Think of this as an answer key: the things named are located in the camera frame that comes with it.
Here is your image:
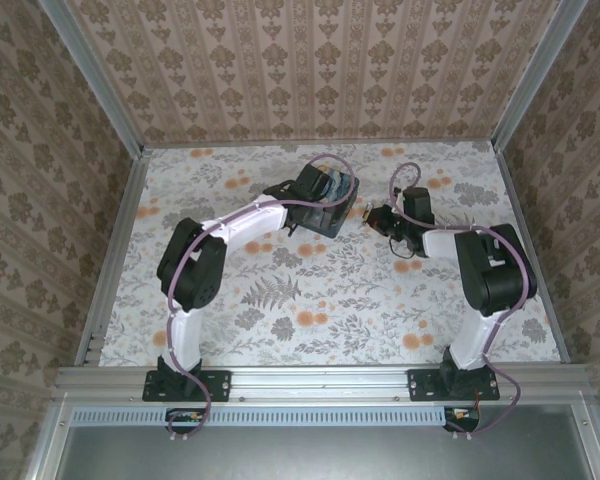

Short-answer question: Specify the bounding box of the starry night painted box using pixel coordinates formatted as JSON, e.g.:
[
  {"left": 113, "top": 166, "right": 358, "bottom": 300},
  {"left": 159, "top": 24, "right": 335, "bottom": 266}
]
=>
[{"left": 299, "top": 158, "right": 361, "bottom": 239}]

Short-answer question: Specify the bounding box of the floral table cover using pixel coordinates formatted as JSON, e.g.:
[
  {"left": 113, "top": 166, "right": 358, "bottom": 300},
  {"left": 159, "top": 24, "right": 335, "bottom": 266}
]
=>
[{"left": 102, "top": 141, "right": 562, "bottom": 367}]

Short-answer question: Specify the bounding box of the small circuit board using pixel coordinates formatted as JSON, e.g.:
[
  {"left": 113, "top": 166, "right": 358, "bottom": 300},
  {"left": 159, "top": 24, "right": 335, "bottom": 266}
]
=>
[
  {"left": 442, "top": 405, "right": 481, "bottom": 433},
  {"left": 165, "top": 407, "right": 212, "bottom": 434}
]

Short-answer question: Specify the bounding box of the grey metal panel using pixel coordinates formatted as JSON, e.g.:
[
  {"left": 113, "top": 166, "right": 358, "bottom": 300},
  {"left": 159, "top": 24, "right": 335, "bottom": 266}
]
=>
[{"left": 54, "top": 403, "right": 597, "bottom": 480}]

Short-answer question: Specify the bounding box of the thin black right gripper cable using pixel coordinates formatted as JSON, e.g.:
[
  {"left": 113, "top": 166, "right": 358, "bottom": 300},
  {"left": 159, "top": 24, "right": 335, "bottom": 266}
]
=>
[{"left": 387, "top": 236, "right": 417, "bottom": 261}]

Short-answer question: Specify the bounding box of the aluminium side rail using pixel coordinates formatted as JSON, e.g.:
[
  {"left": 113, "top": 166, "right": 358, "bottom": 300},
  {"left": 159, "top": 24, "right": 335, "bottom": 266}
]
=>
[
  {"left": 494, "top": 143, "right": 572, "bottom": 364},
  {"left": 74, "top": 149, "right": 152, "bottom": 369}
]

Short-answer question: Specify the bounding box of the aluminium table edge rail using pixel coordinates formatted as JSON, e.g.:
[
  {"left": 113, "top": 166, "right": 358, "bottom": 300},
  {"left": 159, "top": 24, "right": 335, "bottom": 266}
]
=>
[{"left": 54, "top": 364, "right": 594, "bottom": 404}]

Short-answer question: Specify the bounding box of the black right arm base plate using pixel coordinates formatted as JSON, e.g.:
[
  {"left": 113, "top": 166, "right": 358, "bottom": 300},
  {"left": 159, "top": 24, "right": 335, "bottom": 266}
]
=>
[{"left": 407, "top": 368, "right": 501, "bottom": 403}]

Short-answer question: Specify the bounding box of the aluminium corner post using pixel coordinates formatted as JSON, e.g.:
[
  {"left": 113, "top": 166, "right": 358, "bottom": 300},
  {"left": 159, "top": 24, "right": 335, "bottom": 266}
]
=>
[
  {"left": 490, "top": 0, "right": 589, "bottom": 152},
  {"left": 37, "top": 0, "right": 146, "bottom": 155}
]

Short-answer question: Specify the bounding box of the grey slotted cable duct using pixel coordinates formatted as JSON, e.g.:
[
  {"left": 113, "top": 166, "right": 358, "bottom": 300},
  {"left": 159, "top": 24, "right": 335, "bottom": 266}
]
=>
[{"left": 72, "top": 405, "right": 449, "bottom": 427}]

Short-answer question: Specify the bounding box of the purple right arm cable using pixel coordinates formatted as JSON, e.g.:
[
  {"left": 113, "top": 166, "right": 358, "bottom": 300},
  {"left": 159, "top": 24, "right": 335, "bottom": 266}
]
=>
[{"left": 388, "top": 162, "right": 539, "bottom": 441}]

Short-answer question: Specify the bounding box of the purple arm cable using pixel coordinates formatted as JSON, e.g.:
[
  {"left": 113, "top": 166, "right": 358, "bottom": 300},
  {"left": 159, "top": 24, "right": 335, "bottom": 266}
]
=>
[
  {"left": 165, "top": 158, "right": 359, "bottom": 444},
  {"left": 388, "top": 162, "right": 539, "bottom": 441}
]

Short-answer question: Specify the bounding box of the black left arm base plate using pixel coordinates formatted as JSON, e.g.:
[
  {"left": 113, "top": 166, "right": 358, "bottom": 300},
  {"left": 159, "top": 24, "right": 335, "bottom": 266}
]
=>
[{"left": 142, "top": 368, "right": 232, "bottom": 403}]

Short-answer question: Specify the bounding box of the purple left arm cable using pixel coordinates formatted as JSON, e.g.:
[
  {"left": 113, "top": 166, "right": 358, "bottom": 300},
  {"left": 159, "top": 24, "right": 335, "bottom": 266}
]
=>
[{"left": 165, "top": 158, "right": 359, "bottom": 444}]

